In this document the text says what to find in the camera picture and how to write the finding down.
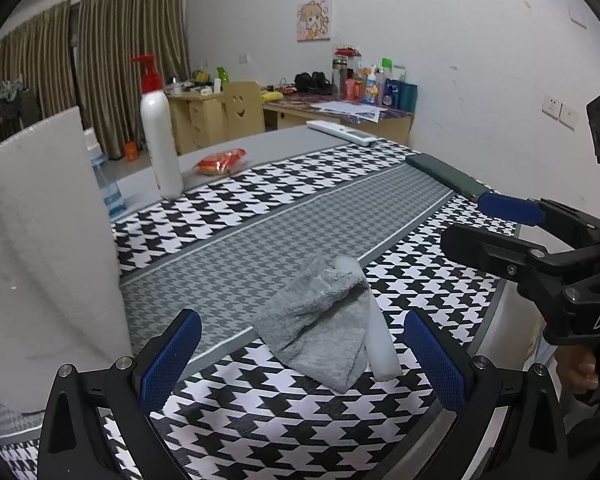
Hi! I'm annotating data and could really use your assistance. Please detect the cartoon wall poster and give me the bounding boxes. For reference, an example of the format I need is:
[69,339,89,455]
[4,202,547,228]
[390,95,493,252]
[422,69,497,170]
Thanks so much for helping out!
[296,0,334,43]

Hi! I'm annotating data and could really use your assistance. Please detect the white foam box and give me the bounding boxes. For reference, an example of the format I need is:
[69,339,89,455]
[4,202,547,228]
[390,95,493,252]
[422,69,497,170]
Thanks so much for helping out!
[0,106,134,417]

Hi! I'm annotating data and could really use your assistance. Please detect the cluster of toiletry bottles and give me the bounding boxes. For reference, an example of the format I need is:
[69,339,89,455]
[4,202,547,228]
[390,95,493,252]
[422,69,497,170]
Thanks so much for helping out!
[347,56,419,112]

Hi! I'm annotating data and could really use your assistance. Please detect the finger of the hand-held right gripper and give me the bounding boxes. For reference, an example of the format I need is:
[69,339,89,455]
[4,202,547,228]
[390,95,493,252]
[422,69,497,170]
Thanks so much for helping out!
[477,192,600,251]
[440,222,600,286]

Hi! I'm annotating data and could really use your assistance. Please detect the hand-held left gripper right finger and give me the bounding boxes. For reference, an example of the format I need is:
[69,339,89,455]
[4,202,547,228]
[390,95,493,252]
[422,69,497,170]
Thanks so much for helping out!
[404,308,571,480]

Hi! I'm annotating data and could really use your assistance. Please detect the hanging dark clothes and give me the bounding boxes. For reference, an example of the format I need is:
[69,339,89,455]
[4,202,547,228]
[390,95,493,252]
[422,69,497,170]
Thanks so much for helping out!
[0,91,42,127]

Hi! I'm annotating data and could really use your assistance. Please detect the person's right hand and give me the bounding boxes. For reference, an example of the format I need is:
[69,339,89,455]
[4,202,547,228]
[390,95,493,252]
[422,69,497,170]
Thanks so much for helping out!
[554,347,600,394]

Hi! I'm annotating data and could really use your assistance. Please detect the white pump bottle red cap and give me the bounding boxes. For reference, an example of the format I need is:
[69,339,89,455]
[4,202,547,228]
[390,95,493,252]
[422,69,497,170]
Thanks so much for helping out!
[130,53,185,200]

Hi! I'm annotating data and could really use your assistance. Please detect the red yellow snack packet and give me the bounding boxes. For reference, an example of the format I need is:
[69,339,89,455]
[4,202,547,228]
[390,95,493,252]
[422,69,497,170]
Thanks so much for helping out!
[195,148,248,176]

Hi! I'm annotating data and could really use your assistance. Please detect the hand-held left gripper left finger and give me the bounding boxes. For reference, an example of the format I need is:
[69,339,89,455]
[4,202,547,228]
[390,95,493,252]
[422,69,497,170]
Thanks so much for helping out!
[36,308,202,480]

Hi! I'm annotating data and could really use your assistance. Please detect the grey towel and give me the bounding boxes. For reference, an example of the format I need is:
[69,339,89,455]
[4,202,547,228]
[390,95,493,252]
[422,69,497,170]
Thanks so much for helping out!
[250,275,374,395]

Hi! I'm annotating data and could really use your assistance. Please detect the white remote control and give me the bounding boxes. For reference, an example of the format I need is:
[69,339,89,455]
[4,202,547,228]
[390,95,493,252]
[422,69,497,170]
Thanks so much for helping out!
[306,119,381,148]

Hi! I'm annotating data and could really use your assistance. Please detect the steel thermos bottle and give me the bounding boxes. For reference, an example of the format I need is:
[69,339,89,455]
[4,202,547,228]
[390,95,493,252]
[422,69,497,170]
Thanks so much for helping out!
[332,57,349,96]

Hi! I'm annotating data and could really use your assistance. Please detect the wooden chair with smile cutout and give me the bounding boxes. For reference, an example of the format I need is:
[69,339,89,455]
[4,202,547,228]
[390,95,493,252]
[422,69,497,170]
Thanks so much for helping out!
[221,81,265,141]

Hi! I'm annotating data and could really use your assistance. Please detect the clear water bottle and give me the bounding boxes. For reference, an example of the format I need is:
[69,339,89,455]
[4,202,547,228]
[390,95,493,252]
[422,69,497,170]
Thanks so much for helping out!
[87,142,126,221]

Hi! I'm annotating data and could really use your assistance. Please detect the dark green phone case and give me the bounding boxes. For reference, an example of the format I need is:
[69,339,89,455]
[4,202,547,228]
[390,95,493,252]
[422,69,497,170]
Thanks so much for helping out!
[405,152,492,205]

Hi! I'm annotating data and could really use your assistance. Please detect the white foam tube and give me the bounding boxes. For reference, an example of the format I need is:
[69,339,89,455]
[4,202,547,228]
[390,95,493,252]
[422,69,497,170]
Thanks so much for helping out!
[334,255,402,382]

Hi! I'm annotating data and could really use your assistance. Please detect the black bag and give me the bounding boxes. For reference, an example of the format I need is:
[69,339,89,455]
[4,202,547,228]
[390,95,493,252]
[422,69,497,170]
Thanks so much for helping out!
[293,72,334,95]

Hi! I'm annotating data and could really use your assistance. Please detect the white papers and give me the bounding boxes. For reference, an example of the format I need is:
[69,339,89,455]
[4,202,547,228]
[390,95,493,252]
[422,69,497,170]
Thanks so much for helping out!
[310,101,396,124]

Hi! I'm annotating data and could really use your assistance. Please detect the brown curtain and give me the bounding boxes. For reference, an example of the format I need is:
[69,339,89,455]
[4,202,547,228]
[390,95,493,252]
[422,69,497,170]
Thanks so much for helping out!
[77,0,191,162]
[0,2,77,137]

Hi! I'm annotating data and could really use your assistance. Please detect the houndstooth table mat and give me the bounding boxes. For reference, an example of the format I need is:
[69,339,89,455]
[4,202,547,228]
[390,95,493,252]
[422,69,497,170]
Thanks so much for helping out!
[0,140,523,480]

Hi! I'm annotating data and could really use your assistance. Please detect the clear plastic bag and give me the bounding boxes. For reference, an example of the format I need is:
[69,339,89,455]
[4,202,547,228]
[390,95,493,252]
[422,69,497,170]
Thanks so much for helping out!
[280,254,366,307]

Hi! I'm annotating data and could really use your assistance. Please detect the desk with patterned cloth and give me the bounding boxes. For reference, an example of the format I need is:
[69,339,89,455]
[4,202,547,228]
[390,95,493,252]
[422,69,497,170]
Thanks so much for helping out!
[262,94,415,147]

